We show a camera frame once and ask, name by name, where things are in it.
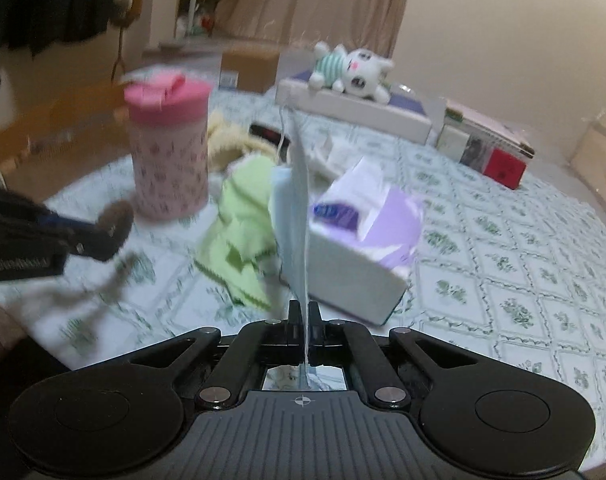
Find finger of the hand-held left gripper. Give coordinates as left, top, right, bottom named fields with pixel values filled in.
left=37, top=207, right=102, bottom=236
left=64, top=233, right=114, bottom=262

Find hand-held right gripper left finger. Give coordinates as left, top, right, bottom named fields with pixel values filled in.
left=127, top=301, right=304, bottom=409

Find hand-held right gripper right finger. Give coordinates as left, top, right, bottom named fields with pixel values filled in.
left=310, top=304, right=484, bottom=409

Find large cardboard box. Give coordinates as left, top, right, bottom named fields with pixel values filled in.
left=0, top=80, right=134, bottom=202

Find blue face mask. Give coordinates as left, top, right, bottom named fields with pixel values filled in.
left=270, top=104, right=314, bottom=378

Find pink lidded cup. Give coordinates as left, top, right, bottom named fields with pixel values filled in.
left=123, top=71, right=214, bottom=221

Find green cloth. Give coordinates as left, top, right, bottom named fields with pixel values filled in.
left=195, top=155, right=284, bottom=311

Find purple tissue pack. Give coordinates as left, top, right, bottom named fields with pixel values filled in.
left=278, top=155, right=426, bottom=327

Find white cloth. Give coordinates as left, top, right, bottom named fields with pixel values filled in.
left=303, top=134, right=354, bottom=182

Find green floral printed bed sheet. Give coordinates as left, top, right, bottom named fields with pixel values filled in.
left=0, top=85, right=606, bottom=476

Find yellow cloth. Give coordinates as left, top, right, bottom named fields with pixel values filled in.
left=205, top=110, right=284, bottom=172

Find black and red gadget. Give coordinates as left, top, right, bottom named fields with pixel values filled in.
left=248, top=122, right=284, bottom=144

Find white flat box navy top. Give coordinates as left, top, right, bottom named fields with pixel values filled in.
left=275, top=67, right=448, bottom=145

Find hanging dark clothes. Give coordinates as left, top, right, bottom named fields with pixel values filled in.
left=0, top=0, right=130, bottom=97

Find small closed cardboard box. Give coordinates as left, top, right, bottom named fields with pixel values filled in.
left=218, top=42, right=284, bottom=95

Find white plush toy striped shirt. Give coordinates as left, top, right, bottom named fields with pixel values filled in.
left=308, top=41, right=396, bottom=105

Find beige curtain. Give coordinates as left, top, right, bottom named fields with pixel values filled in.
left=182, top=0, right=418, bottom=62

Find plastic wrapped wooden headboard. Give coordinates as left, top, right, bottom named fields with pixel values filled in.
left=570, top=109, right=606, bottom=213

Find wooden bed frame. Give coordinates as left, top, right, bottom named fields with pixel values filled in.
left=0, top=287, right=31, bottom=366

